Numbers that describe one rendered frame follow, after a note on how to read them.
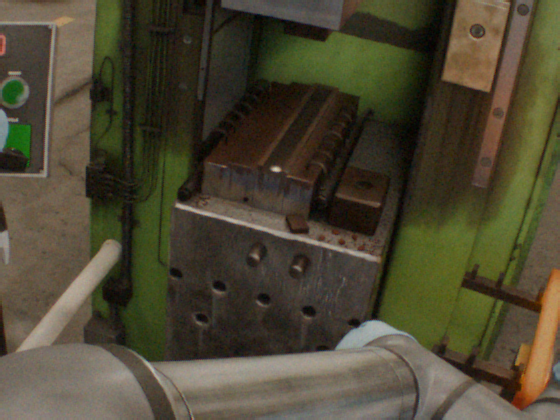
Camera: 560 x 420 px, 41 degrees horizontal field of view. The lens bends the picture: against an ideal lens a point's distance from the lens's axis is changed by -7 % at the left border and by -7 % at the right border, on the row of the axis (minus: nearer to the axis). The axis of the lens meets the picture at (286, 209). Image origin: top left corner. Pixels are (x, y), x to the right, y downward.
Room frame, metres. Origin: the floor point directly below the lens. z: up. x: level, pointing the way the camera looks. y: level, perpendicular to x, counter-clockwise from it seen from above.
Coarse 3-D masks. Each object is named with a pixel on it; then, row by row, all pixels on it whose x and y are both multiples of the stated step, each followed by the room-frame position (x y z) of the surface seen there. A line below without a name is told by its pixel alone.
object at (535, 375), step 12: (552, 276) 1.06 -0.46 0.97; (552, 288) 1.02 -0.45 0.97; (552, 300) 0.99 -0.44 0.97; (552, 312) 0.95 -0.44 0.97; (540, 324) 0.92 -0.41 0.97; (552, 324) 0.92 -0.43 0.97; (540, 336) 0.89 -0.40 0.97; (552, 336) 0.89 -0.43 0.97; (540, 348) 0.86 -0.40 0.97; (528, 360) 0.86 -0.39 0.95; (540, 360) 0.83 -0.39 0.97; (528, 372) 0.80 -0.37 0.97; (540, 372) 0.81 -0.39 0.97; (528, 384) 0.78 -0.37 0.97; (540, 384) 0.78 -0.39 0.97; (516, 396) 0.74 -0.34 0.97; (528, 396) 0.75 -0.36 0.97
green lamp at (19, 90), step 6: (6, 84) 1.19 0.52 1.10; (12, 84) 1.20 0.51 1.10; (18, 84) 1.20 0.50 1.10; (6, 90) 1.19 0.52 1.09; (12, 90) 1.19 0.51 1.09; (18, 90) 1.19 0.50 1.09; (24, 90) 1.20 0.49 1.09; (6, 96) 1.18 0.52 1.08; (12, 96) 1.19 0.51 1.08; (18, 96) 1.19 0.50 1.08; (12, 102) 1.18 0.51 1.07; (18, 102) 1.18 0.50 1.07
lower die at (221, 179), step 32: (288, 96) 1.55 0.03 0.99; (352, 96) 1.60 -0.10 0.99; (256, 128) 1.38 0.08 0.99; (320, 128) 1.42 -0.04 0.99; (224, 160) 1.25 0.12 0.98; (256, 160) 1.25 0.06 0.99; (288, 160) 1.25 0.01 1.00; (320, 160) 1.28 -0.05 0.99; (224, 192) 1.23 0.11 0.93; (256, 192) 1.22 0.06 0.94; (288, 192) 1.21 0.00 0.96
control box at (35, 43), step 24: (0, 24) 1.25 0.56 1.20; (24, 24) 1.26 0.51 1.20; (48, 24) 1.27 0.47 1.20; (0, 48) 1.22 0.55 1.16; (24, 48) 1.24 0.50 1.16; (48, 48) 1.25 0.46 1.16; (0, 72) 1.20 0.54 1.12; (24, 72) 1.22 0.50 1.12; (48, 72) 1.23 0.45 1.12; (0, 96) 1.18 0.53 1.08; (24, 96) 1.19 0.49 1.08; (48, 96) 1.21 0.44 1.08; (24, 120) 1.17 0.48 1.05; (48, 120) 1.19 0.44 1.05; (48, 144) 1.17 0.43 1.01; (0, 168) 1.12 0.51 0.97; (48, 168) 1.16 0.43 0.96
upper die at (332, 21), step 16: (224, 0) 1.24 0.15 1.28; (240, 0) 1.23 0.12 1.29; (256, 0) 1.23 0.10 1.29; (272, 0) 1.22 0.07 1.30; (288, 0) 1.22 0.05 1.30; (304, 0) 1.21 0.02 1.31; (320, 0) 1.21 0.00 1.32; (336, 0) 1.20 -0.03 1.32; (352, 0) 1.28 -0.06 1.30; (272, 16) 1.22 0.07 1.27; (288, 16) 1.22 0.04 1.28; (304, 16) 1.21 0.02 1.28; (320, 16) 1.21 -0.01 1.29; (336, 16) 1.20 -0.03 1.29
